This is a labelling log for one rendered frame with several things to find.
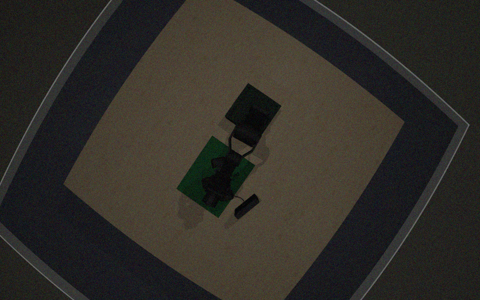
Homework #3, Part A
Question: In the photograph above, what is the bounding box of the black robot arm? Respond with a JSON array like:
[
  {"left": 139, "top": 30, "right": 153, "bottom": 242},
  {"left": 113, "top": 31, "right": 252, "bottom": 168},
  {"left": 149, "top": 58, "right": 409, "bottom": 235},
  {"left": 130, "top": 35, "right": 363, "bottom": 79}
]
[{"left": 202, "top": 103, "right": 270, "bottom": 208}]

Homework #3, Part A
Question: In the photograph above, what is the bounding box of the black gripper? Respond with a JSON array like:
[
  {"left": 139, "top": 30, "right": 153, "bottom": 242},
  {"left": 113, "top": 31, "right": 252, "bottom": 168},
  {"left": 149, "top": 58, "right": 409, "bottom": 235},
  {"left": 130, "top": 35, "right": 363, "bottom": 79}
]
[{"left": 211, "top": 156, "right": 234, "bottom": 201}]

